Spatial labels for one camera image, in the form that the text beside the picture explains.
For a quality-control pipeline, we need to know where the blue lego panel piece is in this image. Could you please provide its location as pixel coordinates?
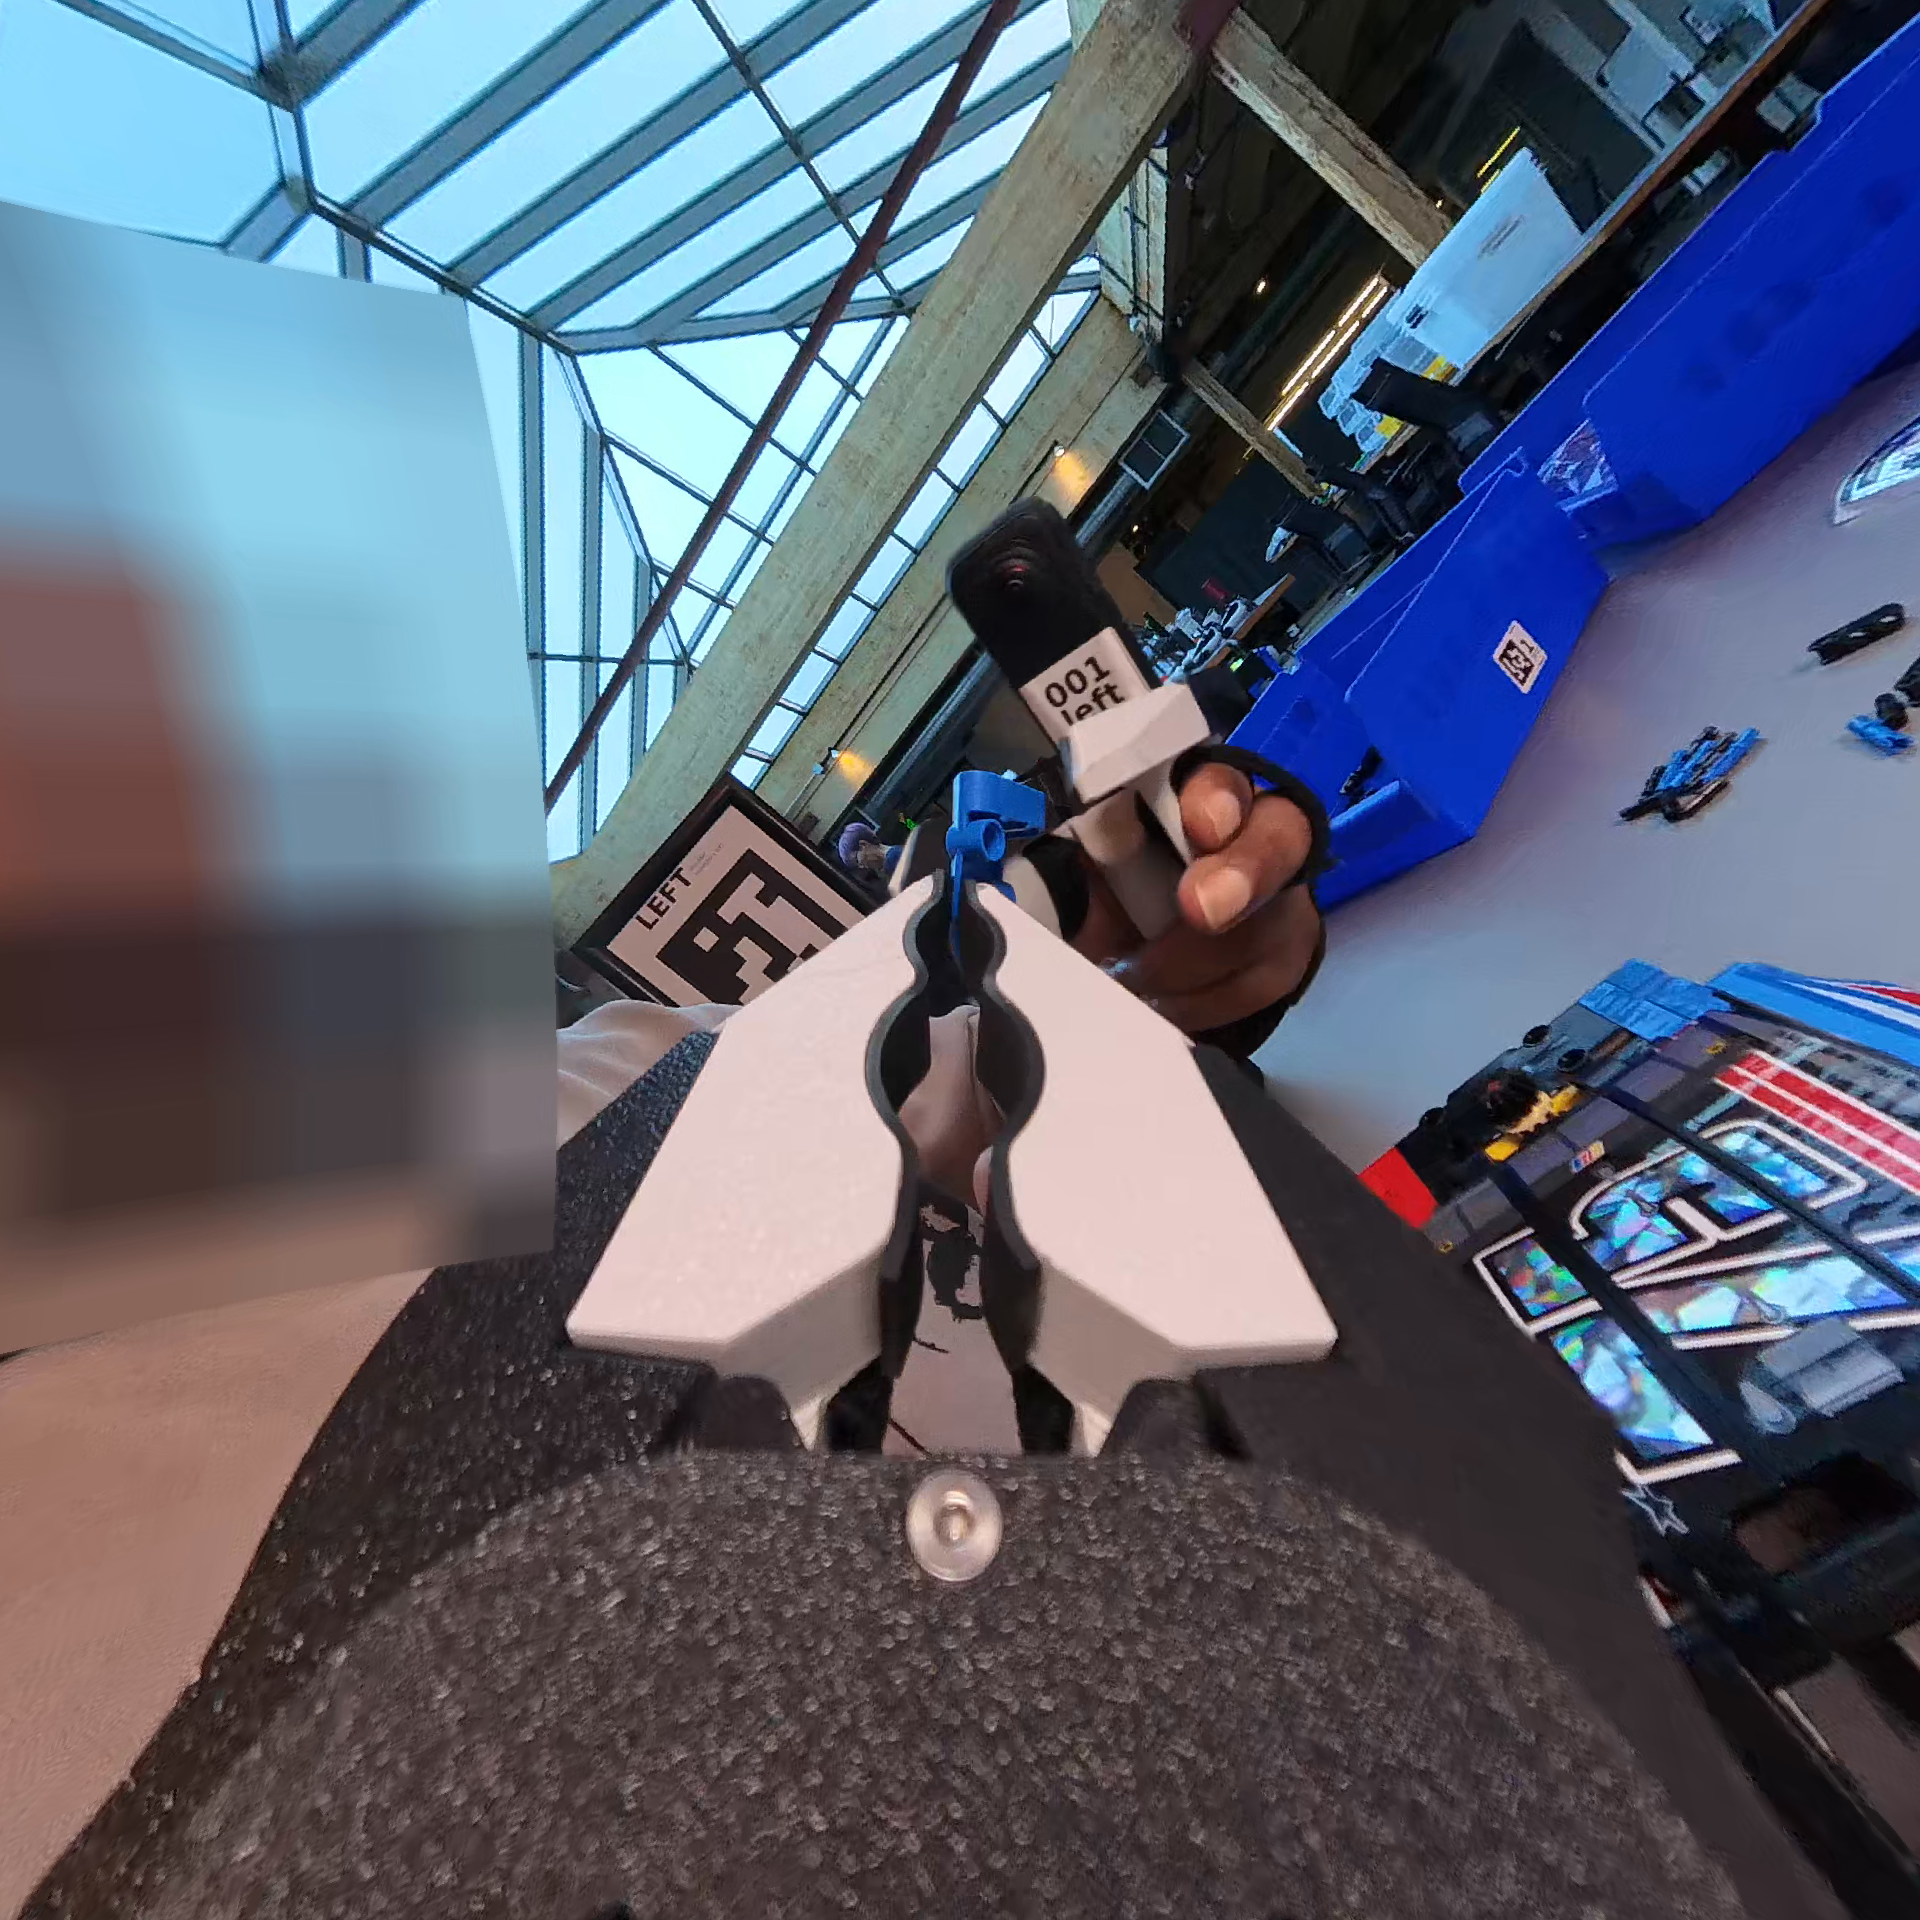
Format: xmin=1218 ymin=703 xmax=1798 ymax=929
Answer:
xmin=949 ymin=768 xmax=1047 ymax=904

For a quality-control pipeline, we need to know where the large blue storage bin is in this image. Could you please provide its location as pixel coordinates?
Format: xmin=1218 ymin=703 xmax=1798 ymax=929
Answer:
xmin=1462 ymin=23 xmax=1920 ymax=549

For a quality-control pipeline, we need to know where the blue bin with tag label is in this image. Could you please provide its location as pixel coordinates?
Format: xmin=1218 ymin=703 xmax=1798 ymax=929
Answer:
xmin=1229 ymin=516 xmax=1609 ymax=912

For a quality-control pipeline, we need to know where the white storage box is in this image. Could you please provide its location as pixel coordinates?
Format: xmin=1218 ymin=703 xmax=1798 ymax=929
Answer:
xmin=1408 ymin=146 xmax=1586 ymax=377

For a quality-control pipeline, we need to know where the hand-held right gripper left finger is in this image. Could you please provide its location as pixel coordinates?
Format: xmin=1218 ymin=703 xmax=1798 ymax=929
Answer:
xmin=565 ymin=870 xmax=968 ymax=1453

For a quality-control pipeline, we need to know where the cluster of blue black pins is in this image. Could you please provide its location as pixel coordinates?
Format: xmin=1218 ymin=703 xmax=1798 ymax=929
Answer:
xmin=1616 ymin=726 xmax=1760 ymax=825

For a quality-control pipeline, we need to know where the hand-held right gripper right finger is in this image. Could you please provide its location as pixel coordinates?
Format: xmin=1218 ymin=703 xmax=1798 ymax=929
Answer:
xmin=960 ymin=881 xmax=1343 ymax=1456

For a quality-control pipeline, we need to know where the lego race car model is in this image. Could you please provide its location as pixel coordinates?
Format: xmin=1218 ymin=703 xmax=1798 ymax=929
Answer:
xmin=1357 ymin=960 xmax=1920 ymax=1696

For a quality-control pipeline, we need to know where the black white marker board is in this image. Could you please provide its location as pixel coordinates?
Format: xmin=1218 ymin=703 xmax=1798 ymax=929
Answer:
xmin=576 ymin=778 xmax=882 ymax=1010

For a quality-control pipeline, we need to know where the lego sticker sheet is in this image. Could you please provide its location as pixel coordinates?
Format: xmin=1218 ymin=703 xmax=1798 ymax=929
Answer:
xmin=1832 ymin=412 xmax=1920 ymax=527

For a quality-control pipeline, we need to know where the person's left hand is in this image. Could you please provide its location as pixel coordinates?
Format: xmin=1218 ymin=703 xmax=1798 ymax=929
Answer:
xmin=1070 ymin=776 xmax=1332 ymax=1055

